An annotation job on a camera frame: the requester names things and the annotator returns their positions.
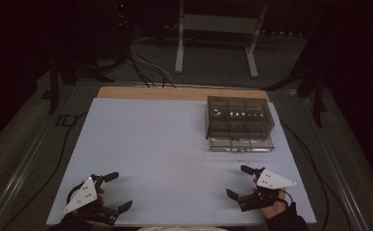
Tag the grey metal floor rail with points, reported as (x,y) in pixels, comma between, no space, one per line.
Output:
(21,179)
(338,179)

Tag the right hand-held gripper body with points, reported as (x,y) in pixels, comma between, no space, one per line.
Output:
(272,181)

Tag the white metal stand frame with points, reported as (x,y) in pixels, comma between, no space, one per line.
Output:
(179,48)

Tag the black tripod stand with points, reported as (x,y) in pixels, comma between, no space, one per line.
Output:
(317,93)
(55,86)

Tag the person's left hand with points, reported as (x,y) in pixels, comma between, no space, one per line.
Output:
(102,196)

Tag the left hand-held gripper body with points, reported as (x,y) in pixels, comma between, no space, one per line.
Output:
(84,194)

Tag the person's right hand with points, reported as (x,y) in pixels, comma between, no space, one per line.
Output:
(273,210)

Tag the dark device with red light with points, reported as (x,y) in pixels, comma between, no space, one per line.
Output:
(122,12)

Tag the white table mat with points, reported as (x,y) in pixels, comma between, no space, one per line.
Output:
(149,144)

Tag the smoky clear plastic drawer box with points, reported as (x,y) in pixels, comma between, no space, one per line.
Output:
(239,123)

